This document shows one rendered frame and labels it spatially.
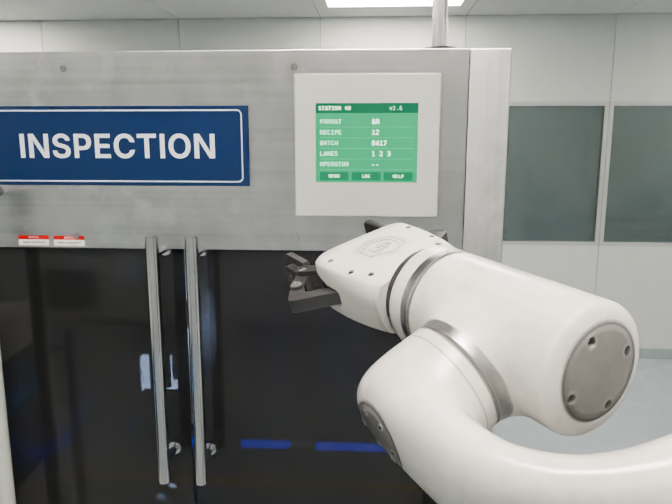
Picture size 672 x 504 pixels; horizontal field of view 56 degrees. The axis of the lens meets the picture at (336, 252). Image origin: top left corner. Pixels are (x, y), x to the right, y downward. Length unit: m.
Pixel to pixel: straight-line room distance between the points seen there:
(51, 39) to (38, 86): 5.21
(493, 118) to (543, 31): 4.82
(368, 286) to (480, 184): 0.51
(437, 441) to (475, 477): 0.03
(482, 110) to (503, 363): 0.63
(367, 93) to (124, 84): 0.37
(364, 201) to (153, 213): 0.33
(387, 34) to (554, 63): 1.41
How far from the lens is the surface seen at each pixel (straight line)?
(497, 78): 0.97
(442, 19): 1.06
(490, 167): 0.97
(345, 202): 0.95
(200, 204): 1.00
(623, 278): 6.09
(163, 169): 1.00
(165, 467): 1.09
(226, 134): 0.98
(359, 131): 0.94
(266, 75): 0.97
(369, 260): 0.52
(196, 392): 1.01
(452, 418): 0.35
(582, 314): 0.38
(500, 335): 0.39
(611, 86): 5.89
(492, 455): 0.34
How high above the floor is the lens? 1.98
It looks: 11 degrees down
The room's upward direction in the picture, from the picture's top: straight up
